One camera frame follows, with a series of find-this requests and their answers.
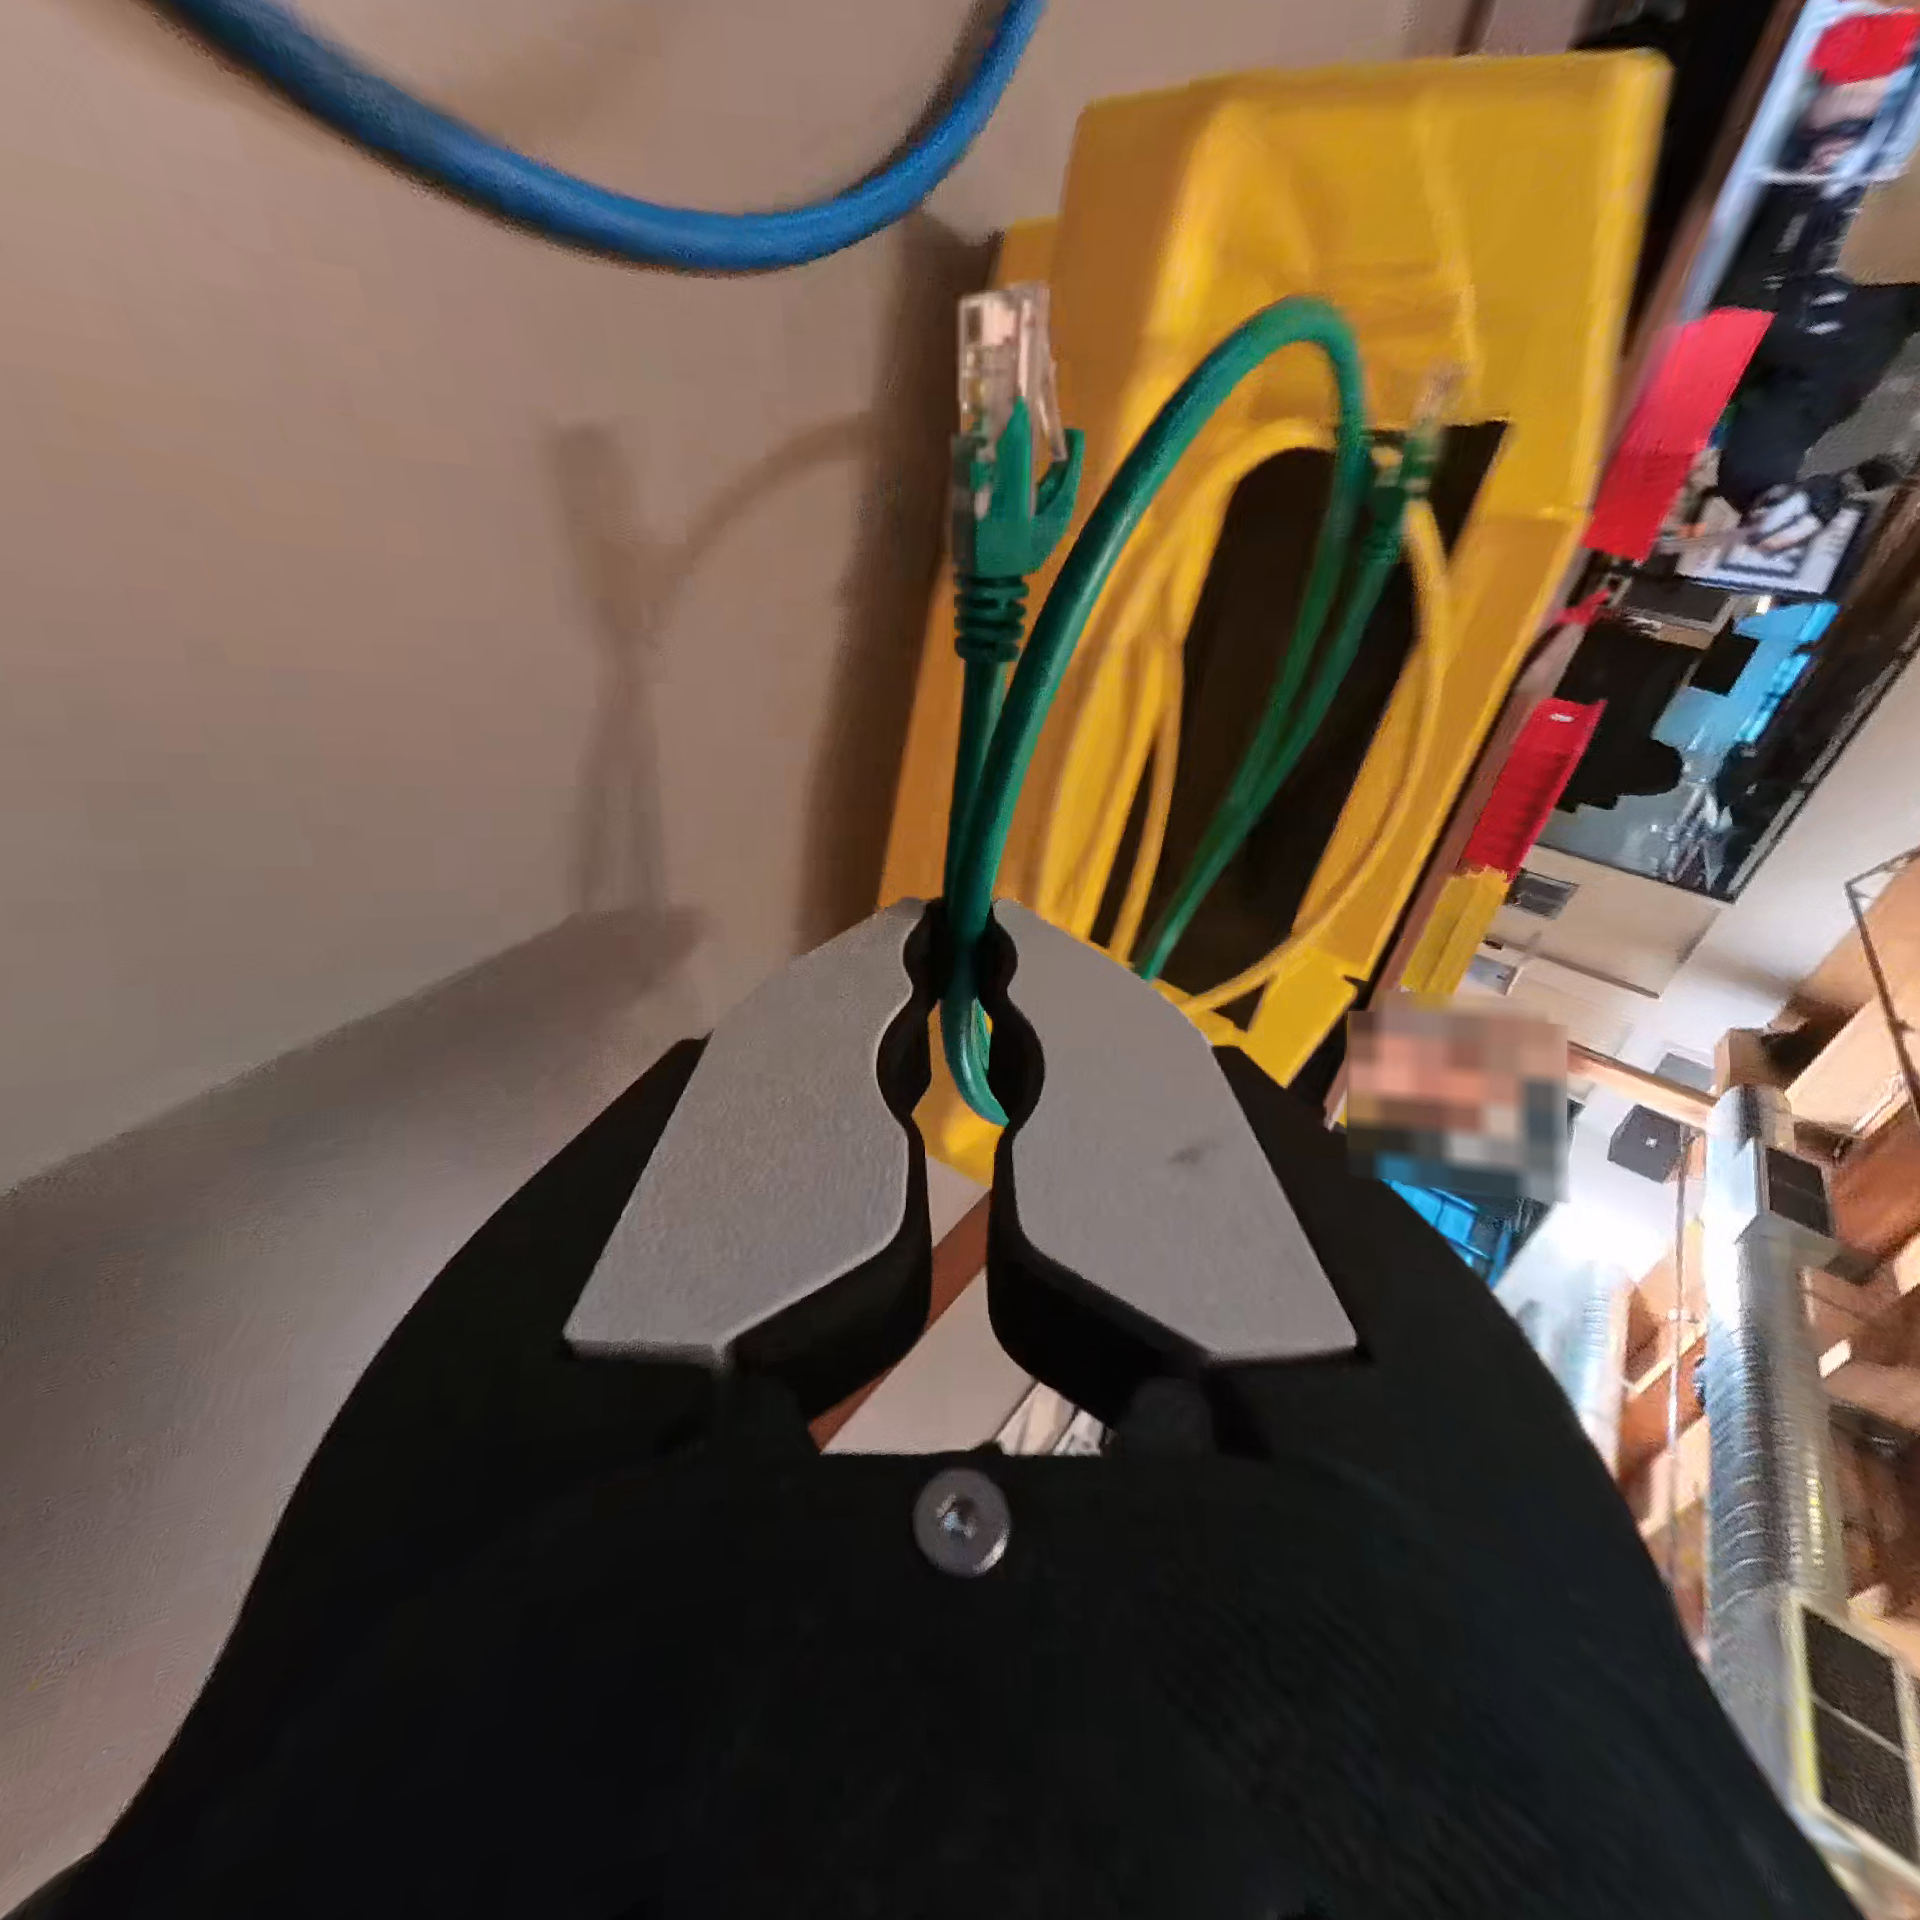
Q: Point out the yellow plastic bin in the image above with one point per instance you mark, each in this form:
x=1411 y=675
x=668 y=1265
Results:
x=1348 y=224

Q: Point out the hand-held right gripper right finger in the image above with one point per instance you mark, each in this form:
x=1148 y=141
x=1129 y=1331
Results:
x=1171 y=1185

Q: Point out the red storage bin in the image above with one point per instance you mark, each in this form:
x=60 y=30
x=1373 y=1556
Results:
x=1674 y=435
x=1530 y=787

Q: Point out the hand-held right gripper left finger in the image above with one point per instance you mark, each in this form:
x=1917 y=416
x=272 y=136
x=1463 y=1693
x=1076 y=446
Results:
x=764 y=1172

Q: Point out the long yellow storage bin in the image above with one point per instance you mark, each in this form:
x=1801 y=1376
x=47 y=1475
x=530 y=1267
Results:
x=1447 y=937

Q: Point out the spiral metal air duct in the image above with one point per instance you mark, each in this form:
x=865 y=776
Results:
x=1770 y=1425

